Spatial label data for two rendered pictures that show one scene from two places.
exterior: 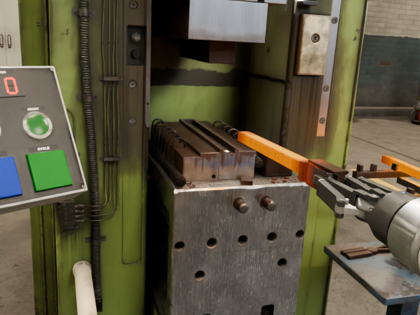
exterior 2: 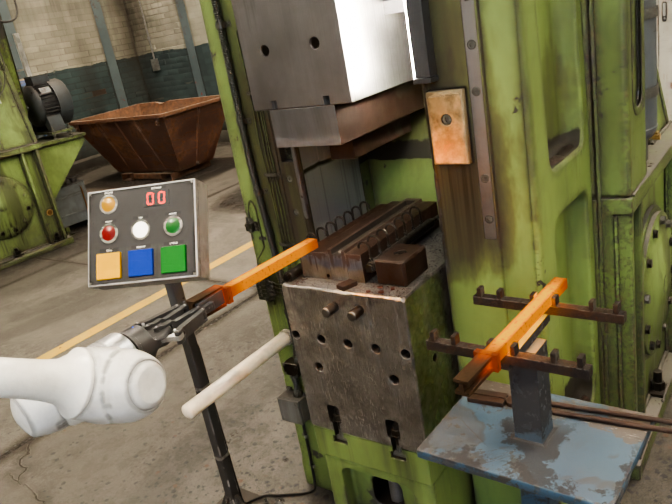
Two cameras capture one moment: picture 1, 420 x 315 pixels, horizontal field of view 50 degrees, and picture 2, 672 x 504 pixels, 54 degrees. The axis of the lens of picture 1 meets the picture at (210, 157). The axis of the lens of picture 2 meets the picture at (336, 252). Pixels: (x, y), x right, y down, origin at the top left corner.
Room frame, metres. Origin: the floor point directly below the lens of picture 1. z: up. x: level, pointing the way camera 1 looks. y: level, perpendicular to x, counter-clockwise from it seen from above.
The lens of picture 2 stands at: (0.29, -1.38, 1.56)
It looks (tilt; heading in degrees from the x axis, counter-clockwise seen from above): 20 degrees down; 58
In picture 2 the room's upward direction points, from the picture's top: 11 degrees counter-clockwise
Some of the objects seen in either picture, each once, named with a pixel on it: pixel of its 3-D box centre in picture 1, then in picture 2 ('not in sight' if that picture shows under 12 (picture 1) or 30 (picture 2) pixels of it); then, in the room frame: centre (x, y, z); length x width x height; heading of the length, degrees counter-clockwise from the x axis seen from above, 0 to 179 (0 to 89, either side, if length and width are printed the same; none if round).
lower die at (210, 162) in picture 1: (196, 145); (372, 235); (1.33, 0.04, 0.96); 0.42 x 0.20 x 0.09; 19
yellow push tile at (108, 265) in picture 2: not in sight; (109, 266); (0.71, 0.46, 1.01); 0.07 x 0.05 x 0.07; 134
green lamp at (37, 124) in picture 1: (37, 125); (173, 225); (0.88, 0.35, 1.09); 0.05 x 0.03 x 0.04; 109
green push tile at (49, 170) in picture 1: (49, 170); (174, 259); (0.85, 0.32, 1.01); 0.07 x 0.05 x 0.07; 134
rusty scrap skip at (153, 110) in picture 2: not in sight; (158, 141); (3.20, 6.92, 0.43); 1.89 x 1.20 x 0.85; 109
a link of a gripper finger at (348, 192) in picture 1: (349, 196); (168, 322); (0.63, -0.21, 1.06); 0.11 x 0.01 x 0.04; 24
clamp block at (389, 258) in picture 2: (270, 159); (402, 264); (1.25, -0.18, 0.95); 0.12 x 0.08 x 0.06; 19
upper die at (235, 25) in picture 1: (202, 22); (351, 108); (1.33, 0.04, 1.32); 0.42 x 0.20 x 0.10; 19
